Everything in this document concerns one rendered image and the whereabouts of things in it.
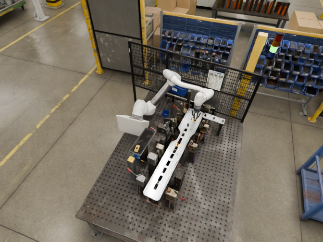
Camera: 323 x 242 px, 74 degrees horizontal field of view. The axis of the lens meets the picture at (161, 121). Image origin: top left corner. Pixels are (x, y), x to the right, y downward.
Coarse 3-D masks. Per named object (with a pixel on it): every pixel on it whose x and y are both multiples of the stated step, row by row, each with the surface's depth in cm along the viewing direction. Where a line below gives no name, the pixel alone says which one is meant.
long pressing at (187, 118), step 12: (192, 120) 282; (180, 132) 268; (192, 132) 269; (180, 144) 256; (168, 156) 244; (180, 156) 245; (156, 168) 233; (168, 168) 234; (156, 180) 224; (168, 180) 225; (144, 192) 215; (156, 192) 216
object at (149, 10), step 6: (150, 12) 507; (156, 12) 507; (150, 18) 485; (156, 18) 502; (156, 24) 513; (156, 30) 511; (150, 36) 549; (156, 36) 500; (150, 42) 533; (156, 42) 511; (150, 60) 552
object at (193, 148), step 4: (192, 144) 255; (196, 144) 251; (192, 148) 253; (196, 148) 250; (192, 152) 257; (196, 152) 261; (188, 156) 268; (192, 156) 264; (188, 160) 274; (192, 160) 270
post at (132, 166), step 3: (135, 159) 225; (129, 162) 222; (132, 162) 222; (135, 162) 228; (129, 165) 227; (132, 165) 224; (135, 165) 231; (129, 168) 233; (132, 168) 228; (135, 168) 237; (129, 171) 240; (132, 171) 236; (135, 171) 240; (132, 174) 242; (132, 177) 247; (135, 177) 247; (132, 180) 253; (135, 180) 251
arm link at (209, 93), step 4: (172, 76) 272; (172, 80) 272; (176, 80) 270; (176, 84) 271; (180, 84) 267; (184, 84) 267; (188, 84) 267; (188, 88) 269; (192, 88) 267; (196, 88) 265; (200, 88) 264; (204, 88) 260; (204, 92) 256; (208, 92) 256; (212, 92) 259; (208, 96) 255
